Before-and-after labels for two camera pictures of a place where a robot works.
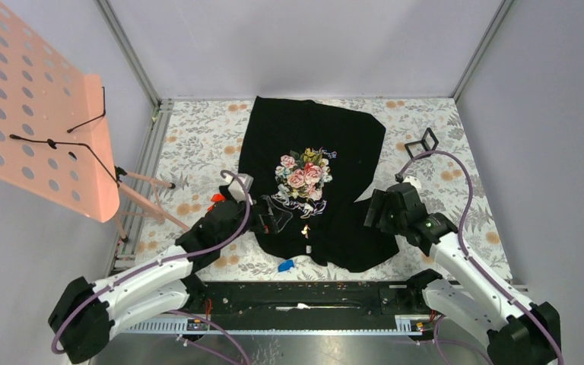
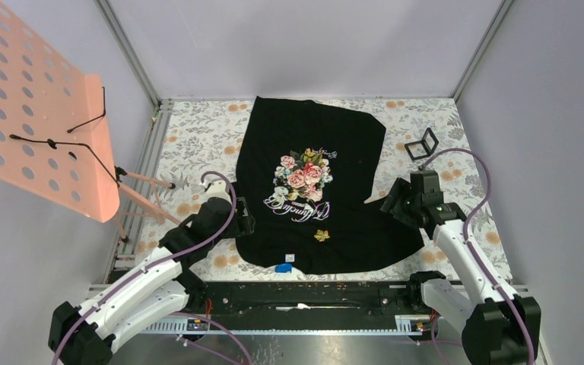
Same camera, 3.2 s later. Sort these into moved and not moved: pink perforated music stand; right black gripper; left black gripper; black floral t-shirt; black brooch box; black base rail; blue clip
Moved: left black gripper; right black gripper; black floral t-shirt
Not moved: black base rail; pink perforated music stand; black brooch box; blue clip
